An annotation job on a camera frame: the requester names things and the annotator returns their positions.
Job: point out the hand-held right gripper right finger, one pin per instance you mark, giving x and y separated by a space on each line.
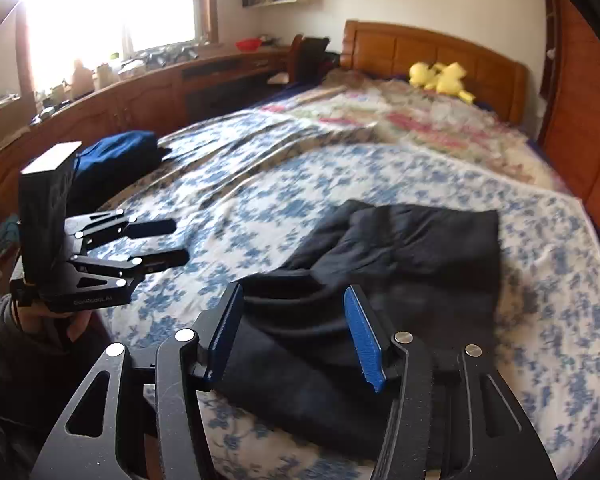
362 340

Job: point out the blue floral bedsheet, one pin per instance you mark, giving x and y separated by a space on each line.
280 195

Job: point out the person's left forearm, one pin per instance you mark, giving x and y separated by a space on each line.
20 375

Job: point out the silver desk objects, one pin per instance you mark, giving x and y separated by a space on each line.
172 56

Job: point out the yellow plush toy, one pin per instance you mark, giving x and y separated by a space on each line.
442 80

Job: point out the pink floral quilt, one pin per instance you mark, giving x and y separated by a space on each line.
430 125

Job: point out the beige bottle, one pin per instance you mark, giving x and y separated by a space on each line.
82 80

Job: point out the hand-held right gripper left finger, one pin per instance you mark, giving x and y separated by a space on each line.
225 332

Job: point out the wooden slatted wardrobe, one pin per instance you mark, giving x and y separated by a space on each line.
585 110

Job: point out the dark navy jacket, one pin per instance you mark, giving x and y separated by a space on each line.
405 260

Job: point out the navy blue mattress sheet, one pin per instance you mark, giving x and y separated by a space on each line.
290 92

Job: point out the blue cloth bag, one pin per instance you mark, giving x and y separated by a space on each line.
120 157

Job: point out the red bowl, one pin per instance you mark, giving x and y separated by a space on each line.
249 45

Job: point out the wooden bed headboard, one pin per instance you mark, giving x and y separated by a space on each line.
380 50

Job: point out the person's left hand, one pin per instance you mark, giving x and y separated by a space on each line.
79 325

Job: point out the white paper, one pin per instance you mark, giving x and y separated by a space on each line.
279 79

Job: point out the white jar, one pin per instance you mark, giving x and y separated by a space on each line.
106 75

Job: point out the wooden chair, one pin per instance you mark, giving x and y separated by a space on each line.
307 57

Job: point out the wooden desk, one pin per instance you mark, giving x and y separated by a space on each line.
145 95

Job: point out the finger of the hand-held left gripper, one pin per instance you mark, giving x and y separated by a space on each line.
150 229
165 260

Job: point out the window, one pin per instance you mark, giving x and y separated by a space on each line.
105 10

